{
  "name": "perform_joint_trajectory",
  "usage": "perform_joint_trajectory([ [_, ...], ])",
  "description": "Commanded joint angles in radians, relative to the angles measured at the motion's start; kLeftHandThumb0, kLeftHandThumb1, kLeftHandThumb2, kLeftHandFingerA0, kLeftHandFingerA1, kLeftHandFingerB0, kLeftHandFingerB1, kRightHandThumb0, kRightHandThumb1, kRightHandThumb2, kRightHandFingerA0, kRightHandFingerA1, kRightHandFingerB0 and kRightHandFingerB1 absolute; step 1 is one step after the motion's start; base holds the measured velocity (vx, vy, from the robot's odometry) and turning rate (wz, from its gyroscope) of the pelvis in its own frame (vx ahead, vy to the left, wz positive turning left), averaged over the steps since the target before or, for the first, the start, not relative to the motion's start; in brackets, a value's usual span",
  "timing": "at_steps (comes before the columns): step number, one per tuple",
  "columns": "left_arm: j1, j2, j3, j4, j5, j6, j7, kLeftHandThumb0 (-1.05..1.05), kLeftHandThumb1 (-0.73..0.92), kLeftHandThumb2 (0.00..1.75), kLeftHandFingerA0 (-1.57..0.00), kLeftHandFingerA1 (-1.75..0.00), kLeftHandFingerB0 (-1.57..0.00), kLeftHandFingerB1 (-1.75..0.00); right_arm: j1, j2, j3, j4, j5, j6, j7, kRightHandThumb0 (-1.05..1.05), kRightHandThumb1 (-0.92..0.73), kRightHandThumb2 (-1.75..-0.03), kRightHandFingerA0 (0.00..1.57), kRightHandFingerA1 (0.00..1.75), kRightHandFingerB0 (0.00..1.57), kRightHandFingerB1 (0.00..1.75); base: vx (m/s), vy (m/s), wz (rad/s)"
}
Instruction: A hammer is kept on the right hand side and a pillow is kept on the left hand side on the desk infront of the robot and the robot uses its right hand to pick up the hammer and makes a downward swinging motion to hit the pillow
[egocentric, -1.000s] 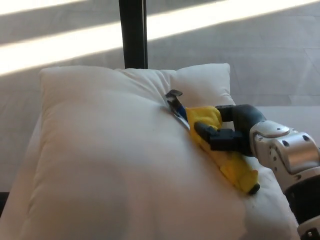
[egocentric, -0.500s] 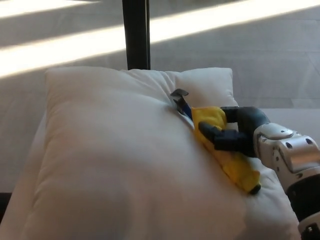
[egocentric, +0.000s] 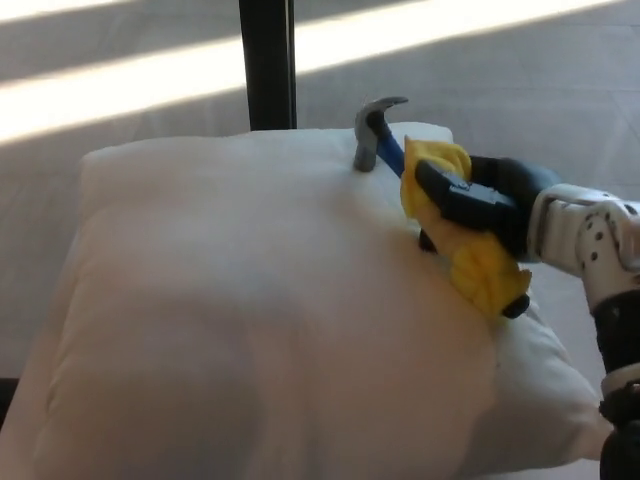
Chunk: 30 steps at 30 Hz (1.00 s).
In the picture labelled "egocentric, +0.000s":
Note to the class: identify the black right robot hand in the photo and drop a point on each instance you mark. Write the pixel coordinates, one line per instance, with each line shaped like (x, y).
(505, 200)

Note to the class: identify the claw hammer with yellow wrap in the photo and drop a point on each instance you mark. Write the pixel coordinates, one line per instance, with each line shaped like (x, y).
(480, 265)

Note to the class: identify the white square pillow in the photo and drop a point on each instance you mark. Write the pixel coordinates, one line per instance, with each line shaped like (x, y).
(250, 310)

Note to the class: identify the black vertical post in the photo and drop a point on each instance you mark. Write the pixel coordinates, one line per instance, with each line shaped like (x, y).
(267, 60)

